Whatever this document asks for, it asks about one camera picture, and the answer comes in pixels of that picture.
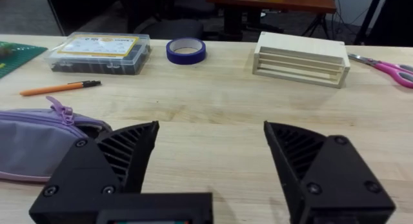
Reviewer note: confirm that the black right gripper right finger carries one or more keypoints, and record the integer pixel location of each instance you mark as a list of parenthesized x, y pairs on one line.
[(335, 179)]

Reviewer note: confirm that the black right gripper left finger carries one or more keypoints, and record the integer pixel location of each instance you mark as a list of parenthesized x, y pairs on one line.
[(87, 166)]

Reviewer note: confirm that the purple soft zip bag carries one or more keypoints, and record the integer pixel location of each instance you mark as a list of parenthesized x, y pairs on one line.
[(32, 143)]

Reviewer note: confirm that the orange pen with black cap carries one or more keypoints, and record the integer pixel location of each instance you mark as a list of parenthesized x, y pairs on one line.
[(51, 88)]

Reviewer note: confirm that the clear plastic parts box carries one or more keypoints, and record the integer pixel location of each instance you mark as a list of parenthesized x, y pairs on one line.
[(96, 53)]

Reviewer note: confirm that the green board with toy blocks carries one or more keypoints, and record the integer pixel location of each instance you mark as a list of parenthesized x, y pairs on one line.
[(22, 54)]

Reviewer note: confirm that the pale wooden slatted box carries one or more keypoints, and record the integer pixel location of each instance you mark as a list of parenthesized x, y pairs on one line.
[(300, 48)]

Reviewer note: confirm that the blue tape roll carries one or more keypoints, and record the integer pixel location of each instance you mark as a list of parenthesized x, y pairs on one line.
[(185, 58)]

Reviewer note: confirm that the brown wooden desk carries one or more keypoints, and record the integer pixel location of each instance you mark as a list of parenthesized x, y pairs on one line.
[(274, 3)]

